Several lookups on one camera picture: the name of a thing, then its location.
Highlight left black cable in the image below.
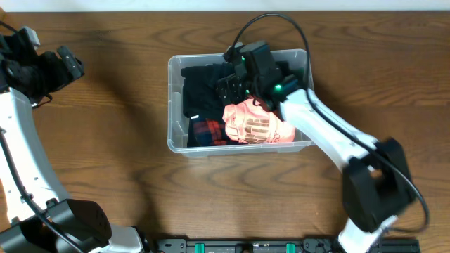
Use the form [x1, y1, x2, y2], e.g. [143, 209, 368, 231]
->
[0, 20, 85, 253]

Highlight clear plastic storage bin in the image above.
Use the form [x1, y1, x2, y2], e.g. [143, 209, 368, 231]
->
[167, 53, 315, 158]

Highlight right black cable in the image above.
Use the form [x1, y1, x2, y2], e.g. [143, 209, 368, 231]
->
[223, 13, 430, 235]

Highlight green garment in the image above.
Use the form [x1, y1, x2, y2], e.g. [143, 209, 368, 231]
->
[292, 67, 304, 83]

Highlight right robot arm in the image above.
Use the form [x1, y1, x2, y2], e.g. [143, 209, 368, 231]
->
[217, 41, 420, 252]

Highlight black pants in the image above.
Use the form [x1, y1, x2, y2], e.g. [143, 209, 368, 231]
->
[186, 119, 200, 148]

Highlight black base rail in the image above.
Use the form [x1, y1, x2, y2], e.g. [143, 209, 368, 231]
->
[157, 238, 421, 253]

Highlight black cable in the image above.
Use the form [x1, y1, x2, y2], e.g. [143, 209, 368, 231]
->
[223, 13, 430, 235]
[0, 20, 85, 253]

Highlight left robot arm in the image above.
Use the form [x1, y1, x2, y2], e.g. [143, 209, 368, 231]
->
[1, 27, 150, 252]

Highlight black garment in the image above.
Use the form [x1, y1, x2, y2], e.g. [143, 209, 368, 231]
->
[181, 63, 234, 121]

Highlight pink printed t-shirt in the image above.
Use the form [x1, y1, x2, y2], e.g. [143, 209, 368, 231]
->
[222, 99, 296, 144]

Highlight dark navy shirt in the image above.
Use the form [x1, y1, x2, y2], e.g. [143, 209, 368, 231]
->
[210, 61, 292, 83]

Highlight red navy plaid shirt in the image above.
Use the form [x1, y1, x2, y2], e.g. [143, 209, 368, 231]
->
[194, 117, 233, 147]

